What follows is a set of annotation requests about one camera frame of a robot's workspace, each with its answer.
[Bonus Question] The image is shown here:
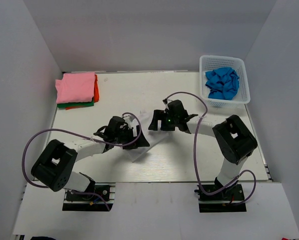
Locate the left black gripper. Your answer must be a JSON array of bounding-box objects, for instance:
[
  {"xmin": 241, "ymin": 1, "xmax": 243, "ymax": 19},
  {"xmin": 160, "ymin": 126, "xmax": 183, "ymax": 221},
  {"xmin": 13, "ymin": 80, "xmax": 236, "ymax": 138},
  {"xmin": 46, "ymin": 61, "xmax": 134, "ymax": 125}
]
[{"xmin": 114, "ymin": 125, "xmax": 149, "ymax": 150}]

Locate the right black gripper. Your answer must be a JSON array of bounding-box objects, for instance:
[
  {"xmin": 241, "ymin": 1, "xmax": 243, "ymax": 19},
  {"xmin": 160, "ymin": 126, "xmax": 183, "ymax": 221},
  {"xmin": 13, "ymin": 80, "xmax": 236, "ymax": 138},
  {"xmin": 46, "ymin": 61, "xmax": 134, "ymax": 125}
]
[{"xmin": 149, "ymin": 110, "xmax": 179, "ymax": 131}]

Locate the white t shirt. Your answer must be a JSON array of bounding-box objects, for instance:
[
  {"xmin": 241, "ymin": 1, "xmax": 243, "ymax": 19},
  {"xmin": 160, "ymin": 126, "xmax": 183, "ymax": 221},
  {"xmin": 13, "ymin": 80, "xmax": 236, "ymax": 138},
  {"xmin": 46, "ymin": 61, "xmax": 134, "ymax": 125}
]
[{"xmin": 127, "ymin": 110, "xmax": 171, "ymax": 163}]

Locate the blue t shirt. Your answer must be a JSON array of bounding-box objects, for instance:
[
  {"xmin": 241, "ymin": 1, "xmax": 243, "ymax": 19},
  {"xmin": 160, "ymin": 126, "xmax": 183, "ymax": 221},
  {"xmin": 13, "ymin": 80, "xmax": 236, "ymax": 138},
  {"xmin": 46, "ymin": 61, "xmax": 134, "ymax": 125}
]
[{"xmin": 205, "ymin": 67, "xmax": 240, "ymax": 101}]

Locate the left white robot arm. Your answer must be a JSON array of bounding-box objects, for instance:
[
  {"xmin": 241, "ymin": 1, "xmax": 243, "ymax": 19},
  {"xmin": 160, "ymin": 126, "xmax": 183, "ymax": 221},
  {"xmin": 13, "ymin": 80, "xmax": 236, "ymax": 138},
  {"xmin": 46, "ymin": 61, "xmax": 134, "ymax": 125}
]
[{"xmin": 31, "ymin": 112, "xmax": 150, "ymax": 200}]

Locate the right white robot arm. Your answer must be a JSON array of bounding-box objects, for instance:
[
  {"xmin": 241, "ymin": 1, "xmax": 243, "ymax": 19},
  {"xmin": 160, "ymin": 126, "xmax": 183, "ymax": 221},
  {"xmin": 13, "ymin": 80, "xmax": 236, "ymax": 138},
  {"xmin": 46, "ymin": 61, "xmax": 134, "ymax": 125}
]
[{"xmin": 148, "ymin": 100, "xmax": 258, "ymax": 200}]

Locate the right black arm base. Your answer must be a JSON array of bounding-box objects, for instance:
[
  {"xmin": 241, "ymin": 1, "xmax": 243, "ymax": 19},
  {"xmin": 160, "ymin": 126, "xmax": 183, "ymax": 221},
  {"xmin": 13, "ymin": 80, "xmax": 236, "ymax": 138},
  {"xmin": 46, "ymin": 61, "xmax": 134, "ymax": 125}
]
[{"xmin": 194, "ymin": 184, "xmax": 247, "ymax": 213}]

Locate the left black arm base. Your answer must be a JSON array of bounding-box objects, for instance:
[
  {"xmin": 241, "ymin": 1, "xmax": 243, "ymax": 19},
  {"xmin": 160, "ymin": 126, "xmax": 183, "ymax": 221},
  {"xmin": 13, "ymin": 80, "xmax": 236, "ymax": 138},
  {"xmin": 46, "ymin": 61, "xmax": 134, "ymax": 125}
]
[{"xmin": 62, "ymin": 183, "xmax": 116, "ymax": 212}]

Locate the folded orange t shirt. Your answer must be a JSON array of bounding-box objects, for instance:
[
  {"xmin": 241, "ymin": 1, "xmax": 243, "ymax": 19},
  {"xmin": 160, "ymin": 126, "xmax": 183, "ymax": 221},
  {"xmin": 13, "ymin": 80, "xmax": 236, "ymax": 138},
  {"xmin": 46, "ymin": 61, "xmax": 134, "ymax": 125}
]
[{"xmin": 65, "ymin": 74, "xmax": 100, "ymax": 110}]

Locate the white plastic basket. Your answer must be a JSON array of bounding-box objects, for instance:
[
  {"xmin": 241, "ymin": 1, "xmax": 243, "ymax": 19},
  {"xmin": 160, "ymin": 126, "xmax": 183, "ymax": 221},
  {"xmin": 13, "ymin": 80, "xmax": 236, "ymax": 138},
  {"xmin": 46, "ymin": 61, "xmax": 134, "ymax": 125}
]
[{"xmin": 199, "ymin": 55, "xmax": 251, "ymax": 108}]

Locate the folded pink t shirt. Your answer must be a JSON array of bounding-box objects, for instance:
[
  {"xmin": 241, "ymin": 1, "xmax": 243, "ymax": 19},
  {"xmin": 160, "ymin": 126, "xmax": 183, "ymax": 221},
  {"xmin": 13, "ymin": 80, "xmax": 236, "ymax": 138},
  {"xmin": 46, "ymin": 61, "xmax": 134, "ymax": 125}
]
[{"xmin": 55, "ymin": 72, "xmax": 95, "ymax": 104}]

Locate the folded green t shirt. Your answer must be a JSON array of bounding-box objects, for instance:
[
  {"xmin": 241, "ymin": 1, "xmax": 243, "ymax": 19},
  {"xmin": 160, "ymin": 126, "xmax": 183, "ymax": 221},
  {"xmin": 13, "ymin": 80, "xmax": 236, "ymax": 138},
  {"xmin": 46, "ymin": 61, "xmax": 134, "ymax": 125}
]
[{"xmin": 57, "ymin": 100, "xmax": 94, "ymax": 109}]

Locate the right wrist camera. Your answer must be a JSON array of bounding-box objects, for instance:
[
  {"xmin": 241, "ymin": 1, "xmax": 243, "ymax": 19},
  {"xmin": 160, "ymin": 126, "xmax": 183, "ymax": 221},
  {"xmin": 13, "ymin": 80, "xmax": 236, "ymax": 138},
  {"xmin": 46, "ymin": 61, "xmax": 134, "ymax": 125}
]
[{"xmin": 162, "ymin": 98, "xmax": 171, "ymax": 111}]

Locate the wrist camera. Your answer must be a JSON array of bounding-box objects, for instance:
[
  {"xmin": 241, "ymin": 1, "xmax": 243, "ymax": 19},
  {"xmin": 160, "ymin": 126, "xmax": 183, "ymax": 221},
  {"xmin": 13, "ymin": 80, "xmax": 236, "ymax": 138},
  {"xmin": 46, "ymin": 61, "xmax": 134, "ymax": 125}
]
[
  {"xmin": 122, "ymin": 113, "xmax": 138, "ymax": 137},
  {"xmin": 162, "ymin": 98, "xmax": 171, "ymax": 111}
]

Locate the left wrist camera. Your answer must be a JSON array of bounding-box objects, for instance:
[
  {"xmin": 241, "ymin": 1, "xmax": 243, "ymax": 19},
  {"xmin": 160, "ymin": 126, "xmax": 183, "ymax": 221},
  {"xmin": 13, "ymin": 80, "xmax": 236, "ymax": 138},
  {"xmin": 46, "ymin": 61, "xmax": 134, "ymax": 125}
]
[{"xmin": 122, "ymin": 113, "xmax": 138, "ymax": 137}]

